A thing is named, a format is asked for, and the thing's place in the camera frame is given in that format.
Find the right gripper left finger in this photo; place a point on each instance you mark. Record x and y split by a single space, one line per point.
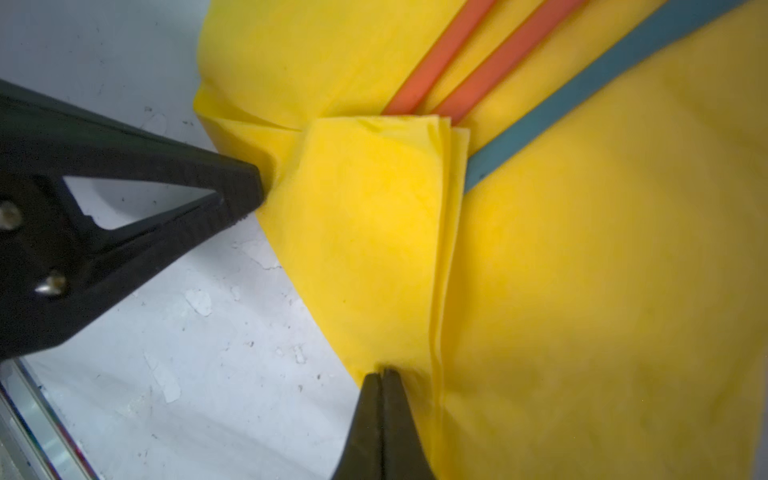
362 455

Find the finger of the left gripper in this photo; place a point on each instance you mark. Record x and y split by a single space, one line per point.
92 209

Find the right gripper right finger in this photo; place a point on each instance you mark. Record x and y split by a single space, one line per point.
402 454

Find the yellow paper napkin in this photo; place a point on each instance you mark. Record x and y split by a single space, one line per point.
596 308

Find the orange plastic fork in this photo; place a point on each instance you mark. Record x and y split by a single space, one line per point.
438 58

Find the orange plastic spoon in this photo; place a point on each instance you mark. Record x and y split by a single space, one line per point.
506 58

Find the teal plastic knife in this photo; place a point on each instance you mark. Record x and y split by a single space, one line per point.
671 22

